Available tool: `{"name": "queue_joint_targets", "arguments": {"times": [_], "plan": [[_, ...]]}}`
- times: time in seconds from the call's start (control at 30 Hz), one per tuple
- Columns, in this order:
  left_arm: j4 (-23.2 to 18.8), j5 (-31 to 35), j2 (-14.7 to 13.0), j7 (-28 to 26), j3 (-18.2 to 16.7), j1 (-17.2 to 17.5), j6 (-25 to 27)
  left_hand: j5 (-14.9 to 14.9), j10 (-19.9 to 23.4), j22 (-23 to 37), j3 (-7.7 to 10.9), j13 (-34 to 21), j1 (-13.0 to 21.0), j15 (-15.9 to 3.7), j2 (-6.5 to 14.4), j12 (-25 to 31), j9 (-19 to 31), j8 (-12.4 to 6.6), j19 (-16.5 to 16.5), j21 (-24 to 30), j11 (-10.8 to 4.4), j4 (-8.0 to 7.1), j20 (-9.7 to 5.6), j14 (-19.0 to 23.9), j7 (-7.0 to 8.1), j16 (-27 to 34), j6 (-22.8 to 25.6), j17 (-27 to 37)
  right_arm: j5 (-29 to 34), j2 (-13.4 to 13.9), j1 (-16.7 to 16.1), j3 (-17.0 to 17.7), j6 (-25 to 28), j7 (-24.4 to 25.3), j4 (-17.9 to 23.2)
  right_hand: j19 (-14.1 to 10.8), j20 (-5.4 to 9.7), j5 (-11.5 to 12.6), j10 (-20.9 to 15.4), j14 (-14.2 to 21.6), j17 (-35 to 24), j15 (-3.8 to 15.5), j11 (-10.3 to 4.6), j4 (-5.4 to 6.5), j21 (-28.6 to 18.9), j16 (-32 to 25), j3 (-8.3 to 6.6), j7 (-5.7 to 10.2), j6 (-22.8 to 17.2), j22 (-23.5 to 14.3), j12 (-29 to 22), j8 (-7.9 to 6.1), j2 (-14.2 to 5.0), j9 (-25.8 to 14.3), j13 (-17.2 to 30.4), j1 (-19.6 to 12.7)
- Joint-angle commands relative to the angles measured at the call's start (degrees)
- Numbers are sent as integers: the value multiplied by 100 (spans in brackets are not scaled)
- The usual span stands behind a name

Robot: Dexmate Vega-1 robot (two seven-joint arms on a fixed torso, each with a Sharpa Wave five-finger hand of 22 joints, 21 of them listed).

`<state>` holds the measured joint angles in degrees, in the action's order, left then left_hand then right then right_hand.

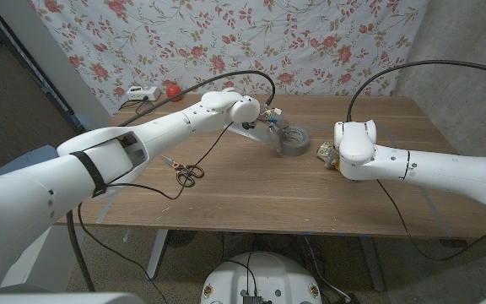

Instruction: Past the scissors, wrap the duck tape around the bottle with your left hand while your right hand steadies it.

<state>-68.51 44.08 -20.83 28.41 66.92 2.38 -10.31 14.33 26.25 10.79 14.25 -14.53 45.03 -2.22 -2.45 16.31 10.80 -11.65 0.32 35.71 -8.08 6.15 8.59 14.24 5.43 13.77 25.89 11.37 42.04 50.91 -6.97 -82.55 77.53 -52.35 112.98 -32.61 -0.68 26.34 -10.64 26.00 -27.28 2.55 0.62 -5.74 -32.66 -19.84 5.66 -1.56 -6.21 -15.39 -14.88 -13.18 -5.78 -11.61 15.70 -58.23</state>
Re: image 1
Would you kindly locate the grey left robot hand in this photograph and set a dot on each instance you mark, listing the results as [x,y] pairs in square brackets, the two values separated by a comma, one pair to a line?
[277,126]

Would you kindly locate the grey duct tape roll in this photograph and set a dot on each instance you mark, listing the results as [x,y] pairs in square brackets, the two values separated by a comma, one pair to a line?
[298,145]

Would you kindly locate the yellow label drink bottle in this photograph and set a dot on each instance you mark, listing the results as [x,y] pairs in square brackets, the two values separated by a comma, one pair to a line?
[323,151]

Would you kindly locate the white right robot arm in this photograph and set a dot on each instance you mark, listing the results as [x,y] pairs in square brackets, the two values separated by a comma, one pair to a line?
[416,169]

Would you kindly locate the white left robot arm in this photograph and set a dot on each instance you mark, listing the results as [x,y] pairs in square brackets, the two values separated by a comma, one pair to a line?
[120,156]

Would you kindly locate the orange black scissors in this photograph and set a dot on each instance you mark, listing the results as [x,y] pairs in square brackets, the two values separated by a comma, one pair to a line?
[186,174]

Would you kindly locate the floral backdrop cloth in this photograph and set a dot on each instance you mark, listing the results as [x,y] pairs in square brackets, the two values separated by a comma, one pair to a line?
[243,34]

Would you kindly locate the red ball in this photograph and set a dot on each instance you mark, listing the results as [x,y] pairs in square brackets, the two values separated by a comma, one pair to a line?
[174,93]

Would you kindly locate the white power strip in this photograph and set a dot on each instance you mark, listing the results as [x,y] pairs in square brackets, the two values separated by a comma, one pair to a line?
[144,93]

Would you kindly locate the black floor fan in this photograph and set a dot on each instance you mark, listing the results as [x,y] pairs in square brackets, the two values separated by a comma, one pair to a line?
[180,238]

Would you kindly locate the white robot torso base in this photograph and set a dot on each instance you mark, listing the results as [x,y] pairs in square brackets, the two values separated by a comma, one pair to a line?
[264,274]

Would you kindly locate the grey table leg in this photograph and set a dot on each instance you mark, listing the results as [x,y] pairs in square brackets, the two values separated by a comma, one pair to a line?
[157,253]
[371,264]

